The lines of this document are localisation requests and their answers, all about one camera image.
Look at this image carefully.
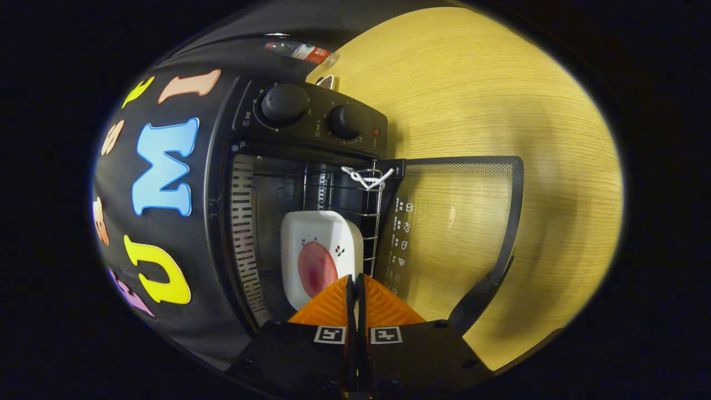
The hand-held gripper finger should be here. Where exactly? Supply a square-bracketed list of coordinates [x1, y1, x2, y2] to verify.
[357, 272, 495, 393]
[228, 274, 359, 396]

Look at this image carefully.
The pink meat slice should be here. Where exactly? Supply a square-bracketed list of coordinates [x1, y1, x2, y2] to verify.
[298, 242, 339, 299]

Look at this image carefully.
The white square plate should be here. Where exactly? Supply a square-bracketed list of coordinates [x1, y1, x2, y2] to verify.
[281, 210, 364, 311]

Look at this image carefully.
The black toaster oven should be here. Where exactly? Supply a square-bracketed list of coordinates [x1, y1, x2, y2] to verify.
[203, 75, 524, 345]

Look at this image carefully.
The clear water bottle red label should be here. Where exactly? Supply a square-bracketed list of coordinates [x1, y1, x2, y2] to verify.
[265, 40, 341, 67]

